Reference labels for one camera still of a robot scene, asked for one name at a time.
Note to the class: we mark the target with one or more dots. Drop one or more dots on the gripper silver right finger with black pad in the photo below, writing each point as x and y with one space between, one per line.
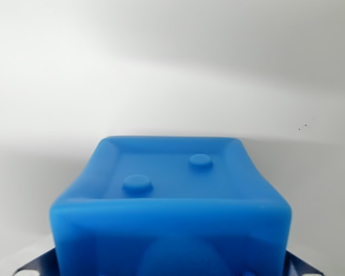
300 266

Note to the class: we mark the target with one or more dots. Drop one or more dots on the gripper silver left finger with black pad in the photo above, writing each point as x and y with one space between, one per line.
38 264

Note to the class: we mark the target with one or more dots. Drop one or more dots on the blue soft cube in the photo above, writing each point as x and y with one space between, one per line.
172 224

